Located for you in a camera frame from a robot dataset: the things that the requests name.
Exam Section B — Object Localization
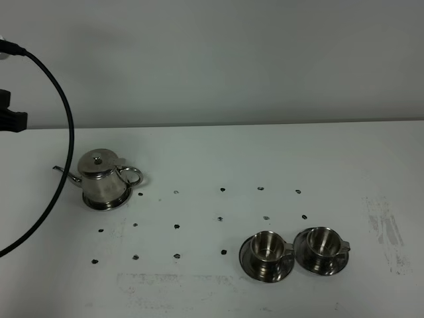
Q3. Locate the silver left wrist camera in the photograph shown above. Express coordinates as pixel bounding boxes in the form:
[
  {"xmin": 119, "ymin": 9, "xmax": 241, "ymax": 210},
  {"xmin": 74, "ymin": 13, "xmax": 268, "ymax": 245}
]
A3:
[{"xmin": 0, "ymin": 35, "xmax": 9, "ymax": 60}]

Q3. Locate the right stainless steel teacup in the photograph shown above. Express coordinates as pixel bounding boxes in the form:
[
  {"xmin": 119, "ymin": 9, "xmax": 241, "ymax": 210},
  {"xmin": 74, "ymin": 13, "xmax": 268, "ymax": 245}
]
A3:
[{"xmin": 305, "ymin": 227, "xmax": 350, "ymax": 265}]

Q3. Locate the left stainless steel teacup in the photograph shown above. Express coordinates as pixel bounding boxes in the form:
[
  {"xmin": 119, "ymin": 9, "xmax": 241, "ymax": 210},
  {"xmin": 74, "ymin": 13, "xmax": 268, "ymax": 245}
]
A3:
[{"xmin": 249, "ymin": 231, "xmax": 294, "ymax": 270}]

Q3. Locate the stainless steel teacup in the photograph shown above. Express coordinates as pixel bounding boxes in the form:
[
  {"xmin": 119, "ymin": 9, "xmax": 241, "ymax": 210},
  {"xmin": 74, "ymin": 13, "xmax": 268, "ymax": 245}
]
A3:
[
  {"xmin": 249, "ymin": 231, "xmax": 294, "ymax": 270},
  {"xmin": 305, "ymin": 227, "xmax": 350, "ymax": 265}
]

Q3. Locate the right stainless steel saucer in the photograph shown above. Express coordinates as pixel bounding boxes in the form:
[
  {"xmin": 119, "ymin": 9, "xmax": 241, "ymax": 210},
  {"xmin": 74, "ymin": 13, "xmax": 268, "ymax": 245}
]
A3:
[{"xmin": 293, "ymin": 227, "xmax": 349, "ymax": 276}]

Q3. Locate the stainless steel teapot saucer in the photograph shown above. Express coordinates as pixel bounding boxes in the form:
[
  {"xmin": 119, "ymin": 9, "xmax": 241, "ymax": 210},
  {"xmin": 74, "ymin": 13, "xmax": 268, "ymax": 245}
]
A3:
[{"xmin": 82, "ymin": 189, "xmax": 133, "ymax": 211}]

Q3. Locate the black left camera cable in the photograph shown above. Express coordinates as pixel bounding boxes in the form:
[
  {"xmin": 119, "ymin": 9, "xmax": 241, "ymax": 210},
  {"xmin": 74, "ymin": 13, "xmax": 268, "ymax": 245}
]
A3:
[{"xmin": 0, "ymin": 38, "xmax": 75, "ymax": 258}]

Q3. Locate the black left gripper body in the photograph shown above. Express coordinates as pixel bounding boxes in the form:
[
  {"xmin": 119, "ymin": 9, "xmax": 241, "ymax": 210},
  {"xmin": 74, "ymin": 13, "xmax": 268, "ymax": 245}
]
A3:
[{"xmin": 0, "ymin": 89, "xmax": 28, "ymax": 133}]

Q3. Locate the left stainless steel saucer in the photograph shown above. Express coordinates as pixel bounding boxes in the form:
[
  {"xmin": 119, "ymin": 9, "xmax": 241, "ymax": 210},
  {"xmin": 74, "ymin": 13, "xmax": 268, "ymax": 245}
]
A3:
[{"xmin": 238, "ymin": 236, "xmax": 295, "ymax": 283}]

